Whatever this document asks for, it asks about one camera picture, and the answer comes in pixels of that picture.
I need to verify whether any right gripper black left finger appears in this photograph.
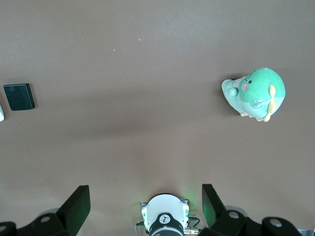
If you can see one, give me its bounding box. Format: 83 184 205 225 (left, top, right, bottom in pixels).
0 185 91 236

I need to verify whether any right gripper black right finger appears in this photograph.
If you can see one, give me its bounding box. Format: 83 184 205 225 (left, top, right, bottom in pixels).
198 183 303 236

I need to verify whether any small black box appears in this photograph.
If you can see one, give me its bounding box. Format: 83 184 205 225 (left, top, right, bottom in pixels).
3 83 35 112

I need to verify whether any green dinosaur plush toy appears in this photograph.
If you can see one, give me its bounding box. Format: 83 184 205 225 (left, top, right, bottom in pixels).
220 67 286 123

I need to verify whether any brown table cover mat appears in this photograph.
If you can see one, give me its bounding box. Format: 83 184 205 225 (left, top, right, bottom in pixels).
0 0 315 236

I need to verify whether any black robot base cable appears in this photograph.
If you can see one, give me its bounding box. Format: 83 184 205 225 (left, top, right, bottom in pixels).
187 216 201 229

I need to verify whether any thin grey cable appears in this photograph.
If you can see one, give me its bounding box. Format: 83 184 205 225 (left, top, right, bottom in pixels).
134 221 148 236

